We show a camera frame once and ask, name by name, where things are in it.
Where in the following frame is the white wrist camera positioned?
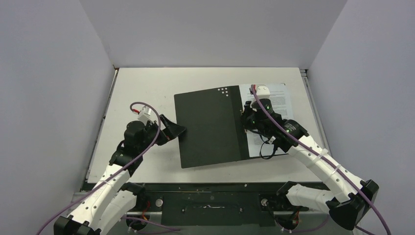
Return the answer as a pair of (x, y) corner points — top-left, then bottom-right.
(138, 106), (153, 124)
(251, 84), (270, 100)

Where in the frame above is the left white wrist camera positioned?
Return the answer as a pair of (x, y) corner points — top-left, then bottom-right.
(138, 106), (153, 124)

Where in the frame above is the grey and black folder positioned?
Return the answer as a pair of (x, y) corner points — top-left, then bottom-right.
(173, 85), (289, 169)

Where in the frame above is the aluminium frame rail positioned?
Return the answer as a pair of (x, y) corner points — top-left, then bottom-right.
(79, 190), (349, 235)

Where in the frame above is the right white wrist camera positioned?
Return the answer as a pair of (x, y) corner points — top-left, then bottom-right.
(251, 84), (270, 100)

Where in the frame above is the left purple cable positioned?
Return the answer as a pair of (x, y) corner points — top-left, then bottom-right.
(35, 101), (162, 235)

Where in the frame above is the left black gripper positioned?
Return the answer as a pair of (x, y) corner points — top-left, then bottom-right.
(138, 115), (185, 153)

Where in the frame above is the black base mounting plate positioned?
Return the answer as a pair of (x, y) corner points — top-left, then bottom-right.
(79, 181), (325, 228)

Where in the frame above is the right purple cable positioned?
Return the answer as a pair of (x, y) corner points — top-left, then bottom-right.
(250, 85), (393, 235)

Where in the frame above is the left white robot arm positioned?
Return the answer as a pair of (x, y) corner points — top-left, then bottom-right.
(53, 115), (186, 235)

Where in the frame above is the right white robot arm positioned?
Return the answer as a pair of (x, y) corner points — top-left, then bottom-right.
(241, 99), (379, 231)

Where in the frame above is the purple cable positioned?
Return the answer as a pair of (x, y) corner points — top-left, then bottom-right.
(35, 101), (162, 235)
(250, 85), (393, 235)

